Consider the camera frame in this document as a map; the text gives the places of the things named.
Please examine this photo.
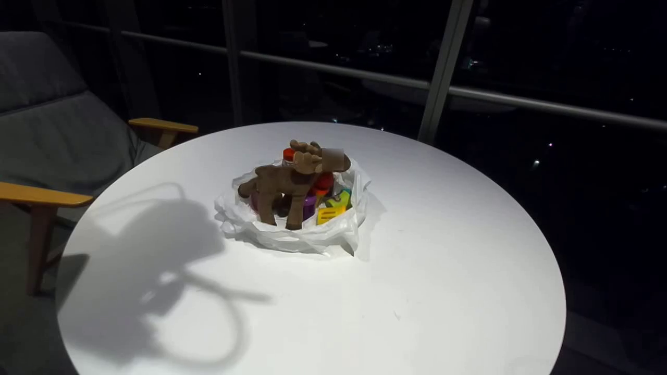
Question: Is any brown plush moose toy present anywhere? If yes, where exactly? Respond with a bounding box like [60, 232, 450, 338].
[239, 139, 351, 230]

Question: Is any white plastic bag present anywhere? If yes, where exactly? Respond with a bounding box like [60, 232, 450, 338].
[215, 163, 369, 254]

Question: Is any red lid play dough tub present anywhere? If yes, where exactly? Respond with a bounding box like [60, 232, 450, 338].
[311, 173, 334, 198]

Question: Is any yellow play dough tub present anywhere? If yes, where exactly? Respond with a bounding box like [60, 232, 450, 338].
[315, 190, 353, 226]

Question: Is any purple lid play dough tub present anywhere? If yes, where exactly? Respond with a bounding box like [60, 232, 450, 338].
[302, 197, 318, 219]

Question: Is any metal window railing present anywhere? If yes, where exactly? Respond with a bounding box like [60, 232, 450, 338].
[54, 22, 667, 132]

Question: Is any grey armchair with wooden arms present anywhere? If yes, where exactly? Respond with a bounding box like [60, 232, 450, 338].
[0, 31, 201, 293]

